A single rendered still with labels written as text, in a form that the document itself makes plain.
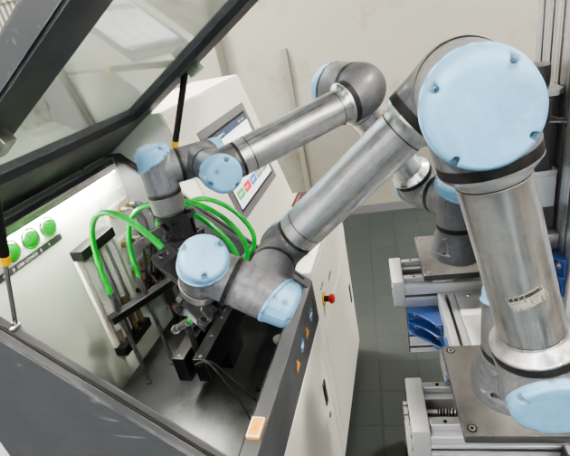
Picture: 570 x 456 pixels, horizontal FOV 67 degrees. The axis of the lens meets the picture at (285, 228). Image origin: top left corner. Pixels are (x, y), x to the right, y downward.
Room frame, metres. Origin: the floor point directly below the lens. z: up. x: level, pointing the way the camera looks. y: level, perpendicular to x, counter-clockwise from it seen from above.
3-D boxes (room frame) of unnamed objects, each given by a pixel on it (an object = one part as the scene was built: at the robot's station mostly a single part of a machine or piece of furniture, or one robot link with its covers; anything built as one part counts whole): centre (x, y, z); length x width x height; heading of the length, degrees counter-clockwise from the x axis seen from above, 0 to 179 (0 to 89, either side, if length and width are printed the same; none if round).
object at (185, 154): (0.95, 0.15, 1.48); 0.11 x 0.11 x 0.08; 20
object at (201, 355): (1.06, 0.27, 0.91); 0.34 x 0.10 x 0.15; 161
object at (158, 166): (0.93, 0.24, 1.49); 0.09 x 0.08 x 0.11; 110
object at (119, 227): (1.26, 0.48, 1.20); 0.13 x 0.03 x 0.31; 161
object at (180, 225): (0.93, 0.24, 1.33); 0.09 x 0.08 x 0.12; 71
